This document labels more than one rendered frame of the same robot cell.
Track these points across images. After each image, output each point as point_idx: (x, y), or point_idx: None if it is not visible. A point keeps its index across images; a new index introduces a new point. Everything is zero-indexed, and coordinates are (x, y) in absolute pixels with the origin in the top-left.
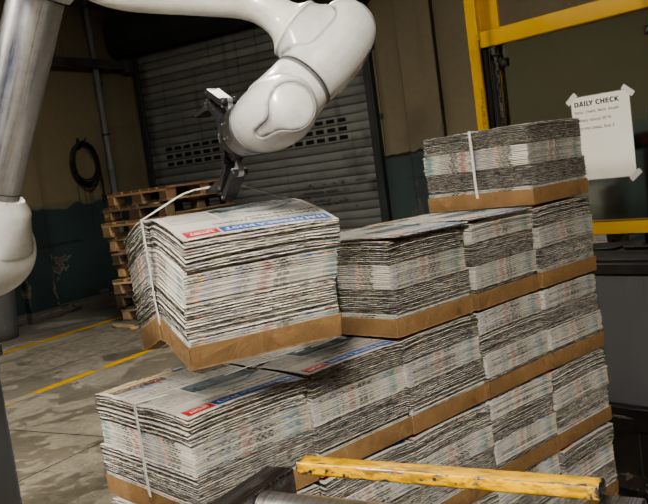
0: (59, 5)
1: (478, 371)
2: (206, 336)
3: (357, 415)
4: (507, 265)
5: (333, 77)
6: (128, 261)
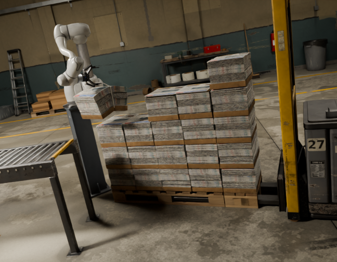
0: (80, 44)
1: (180, 135)
2: (82, 113)
3: (136, 136)
4: (194, 108)
5: (69, 74)
6: None
